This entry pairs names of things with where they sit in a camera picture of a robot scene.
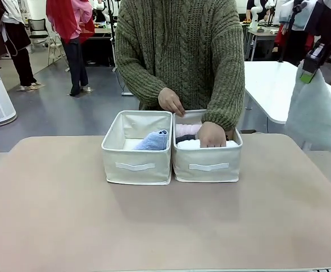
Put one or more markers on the person in light blue top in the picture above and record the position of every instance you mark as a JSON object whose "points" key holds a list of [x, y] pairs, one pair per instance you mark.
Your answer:
{"points": [[291, 17]]}

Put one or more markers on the dark grey towel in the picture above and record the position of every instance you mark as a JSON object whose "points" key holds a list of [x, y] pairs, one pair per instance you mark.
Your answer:
{"points": [[185, 138]]}

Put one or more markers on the person's right hand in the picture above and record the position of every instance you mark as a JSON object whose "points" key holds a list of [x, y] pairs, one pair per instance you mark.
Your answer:
{"points": [[169, 100]]}

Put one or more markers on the white towel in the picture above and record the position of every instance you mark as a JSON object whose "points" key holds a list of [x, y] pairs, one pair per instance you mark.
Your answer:
{"points": [[188, 145]]}

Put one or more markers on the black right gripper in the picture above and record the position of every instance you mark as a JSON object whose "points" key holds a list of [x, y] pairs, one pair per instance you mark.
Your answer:
{"points": [[328, 24]]}

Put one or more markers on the white folding chair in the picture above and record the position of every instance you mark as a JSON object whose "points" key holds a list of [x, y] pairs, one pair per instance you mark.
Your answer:
{"points": [[56, 49]]}

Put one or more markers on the person's left hand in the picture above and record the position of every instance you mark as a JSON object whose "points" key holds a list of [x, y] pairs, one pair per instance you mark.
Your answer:
{"points": [[212, 134]]}

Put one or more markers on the person in black trousers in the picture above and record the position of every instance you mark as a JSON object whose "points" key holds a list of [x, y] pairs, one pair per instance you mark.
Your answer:
{"points": [[18, 37]]}

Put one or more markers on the mint green cone towel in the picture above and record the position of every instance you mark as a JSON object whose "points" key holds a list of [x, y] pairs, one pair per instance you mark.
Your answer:
{"points": [[315, 113]]}

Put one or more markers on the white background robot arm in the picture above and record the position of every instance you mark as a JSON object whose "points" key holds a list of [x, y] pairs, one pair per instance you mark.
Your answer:
{"points": [[104, 11], [256, 15]]}

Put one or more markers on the person with red cloth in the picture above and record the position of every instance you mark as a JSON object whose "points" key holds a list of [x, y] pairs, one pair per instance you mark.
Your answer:
{"points": [[69, 28]]}

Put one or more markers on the white background table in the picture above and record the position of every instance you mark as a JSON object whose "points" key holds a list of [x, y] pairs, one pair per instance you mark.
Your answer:
{"points": [[267, 88]]}

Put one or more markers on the pink towel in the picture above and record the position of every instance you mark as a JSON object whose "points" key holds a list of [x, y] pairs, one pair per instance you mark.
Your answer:
{"points": [[186, 129]]}

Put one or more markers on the person's left forearm green sleeve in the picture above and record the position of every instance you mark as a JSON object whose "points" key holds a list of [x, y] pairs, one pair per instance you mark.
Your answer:
{"points": [[228, 93]]}

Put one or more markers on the light blue cone towel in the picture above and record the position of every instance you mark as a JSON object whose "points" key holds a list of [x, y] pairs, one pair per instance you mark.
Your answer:
{"points": [[154, 140]]}

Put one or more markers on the olive green knit sweater torso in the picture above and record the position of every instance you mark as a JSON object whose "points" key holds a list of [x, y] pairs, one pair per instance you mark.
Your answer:
{"points": [[179, 42]]}

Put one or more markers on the person's right forearm green sleeve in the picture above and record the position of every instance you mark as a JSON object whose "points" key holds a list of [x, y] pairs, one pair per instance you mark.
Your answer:
{"points": [[141, 76]]}

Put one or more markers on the cream fabric storage box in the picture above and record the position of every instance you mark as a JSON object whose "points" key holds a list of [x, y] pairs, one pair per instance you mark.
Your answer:
{"points": [[137, 167], [208, 167]]}

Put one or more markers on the black tripod stand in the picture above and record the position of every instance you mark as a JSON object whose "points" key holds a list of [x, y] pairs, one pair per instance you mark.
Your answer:
{"points": [[288, 31]]}

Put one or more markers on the black mesh office chair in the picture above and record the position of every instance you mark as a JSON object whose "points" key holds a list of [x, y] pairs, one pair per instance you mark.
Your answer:
{"points": [[38, 29]]}

